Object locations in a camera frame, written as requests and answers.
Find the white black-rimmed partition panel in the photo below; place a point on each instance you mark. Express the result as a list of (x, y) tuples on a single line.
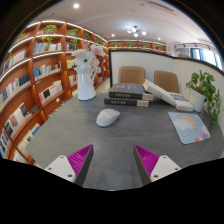
[(146, 61)]

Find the green plant in white pot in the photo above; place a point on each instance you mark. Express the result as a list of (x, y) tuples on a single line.
[(201, 86)]

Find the large glass window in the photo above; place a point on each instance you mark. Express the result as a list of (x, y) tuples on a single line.
[(206, 55)]

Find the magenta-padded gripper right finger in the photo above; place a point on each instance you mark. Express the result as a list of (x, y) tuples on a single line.
[(165, 166)]

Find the orange lit bookshelf unit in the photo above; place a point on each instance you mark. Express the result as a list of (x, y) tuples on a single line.
[(30, 86)]

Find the ceiling air vent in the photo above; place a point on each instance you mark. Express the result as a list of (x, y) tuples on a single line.
[(161, 6)]

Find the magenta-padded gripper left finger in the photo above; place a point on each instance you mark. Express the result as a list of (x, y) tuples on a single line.
[(60, 166)]

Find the multi-bulb ceiling lamp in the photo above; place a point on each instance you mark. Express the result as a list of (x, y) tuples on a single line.
[(135, 31)]

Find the tan padded chair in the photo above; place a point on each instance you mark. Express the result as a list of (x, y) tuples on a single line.
[(132, 75), (166, 80)]

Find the white jug vase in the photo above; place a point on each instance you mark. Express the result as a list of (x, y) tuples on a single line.
[(86, 86)]

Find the white computer mouse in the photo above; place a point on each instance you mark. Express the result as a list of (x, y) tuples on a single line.
[(107, 117)]

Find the thick white book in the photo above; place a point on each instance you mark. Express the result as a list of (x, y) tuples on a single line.
[(158, 91)]

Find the thick dark hardcover book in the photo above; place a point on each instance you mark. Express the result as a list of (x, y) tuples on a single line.
[(128, 90), (125, 102)]

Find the pastel sun cloud mouse pad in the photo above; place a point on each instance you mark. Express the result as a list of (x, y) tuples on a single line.
[(188, 128)]

